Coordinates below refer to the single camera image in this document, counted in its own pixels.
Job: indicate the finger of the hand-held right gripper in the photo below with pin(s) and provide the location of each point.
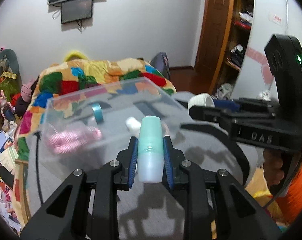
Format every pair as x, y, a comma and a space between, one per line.
258, 104
208, 113

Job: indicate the small white bottle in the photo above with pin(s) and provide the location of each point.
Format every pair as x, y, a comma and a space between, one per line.
132, 125

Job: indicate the grey backpack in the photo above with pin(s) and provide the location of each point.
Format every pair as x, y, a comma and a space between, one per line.
161, 63

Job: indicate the blue tape roll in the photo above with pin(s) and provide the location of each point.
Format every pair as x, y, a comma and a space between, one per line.
98, 112

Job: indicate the pile of books and papers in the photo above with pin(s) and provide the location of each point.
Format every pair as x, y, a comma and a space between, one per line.
2, 160

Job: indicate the colourful patchwork quilt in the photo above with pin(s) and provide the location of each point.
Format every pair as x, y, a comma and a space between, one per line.
73, 77

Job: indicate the small black monitor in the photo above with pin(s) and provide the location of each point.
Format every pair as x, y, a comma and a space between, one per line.
76, 9

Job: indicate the white shoes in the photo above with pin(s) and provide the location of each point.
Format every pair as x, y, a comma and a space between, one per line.
224, 90

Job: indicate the green game box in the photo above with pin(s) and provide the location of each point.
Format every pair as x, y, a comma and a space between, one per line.
4, 82

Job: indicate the person's right hand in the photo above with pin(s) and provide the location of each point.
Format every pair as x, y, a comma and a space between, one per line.
273, 172

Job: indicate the yellow pillow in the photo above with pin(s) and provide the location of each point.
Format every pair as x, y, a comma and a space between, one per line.
74, 55

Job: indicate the pink hair rollers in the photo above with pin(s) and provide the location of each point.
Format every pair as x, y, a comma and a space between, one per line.
71, 138

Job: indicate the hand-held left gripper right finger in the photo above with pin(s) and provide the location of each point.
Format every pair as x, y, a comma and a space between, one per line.
168, 163

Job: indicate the brown wooden door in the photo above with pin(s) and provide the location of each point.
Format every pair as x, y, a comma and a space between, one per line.
213, 27

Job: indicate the white cup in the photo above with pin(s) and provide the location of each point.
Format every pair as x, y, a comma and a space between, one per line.
201, 100

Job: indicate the grey chair back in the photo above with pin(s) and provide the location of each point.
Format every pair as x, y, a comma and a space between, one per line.
9, 57

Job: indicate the wooden bookshelf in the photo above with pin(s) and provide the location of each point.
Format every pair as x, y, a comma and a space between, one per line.
241, 35

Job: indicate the person's right forearm orange sleeve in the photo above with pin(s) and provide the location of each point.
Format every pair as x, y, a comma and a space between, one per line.
296, 197

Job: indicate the teal and white bottle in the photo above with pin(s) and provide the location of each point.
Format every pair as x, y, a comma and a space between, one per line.
150, 152

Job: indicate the yellow plastic bag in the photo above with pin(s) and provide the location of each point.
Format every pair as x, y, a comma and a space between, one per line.
262, 197

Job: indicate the white whiteboard panel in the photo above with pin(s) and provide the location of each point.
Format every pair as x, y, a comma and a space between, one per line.
263, 30

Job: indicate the pink knitted hat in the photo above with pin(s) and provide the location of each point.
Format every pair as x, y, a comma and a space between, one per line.
26, 90

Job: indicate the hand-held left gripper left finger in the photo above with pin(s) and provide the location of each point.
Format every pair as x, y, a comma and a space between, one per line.
132, 163

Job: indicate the clear plastic storage box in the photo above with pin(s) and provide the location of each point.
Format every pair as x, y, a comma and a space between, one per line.
66, 120

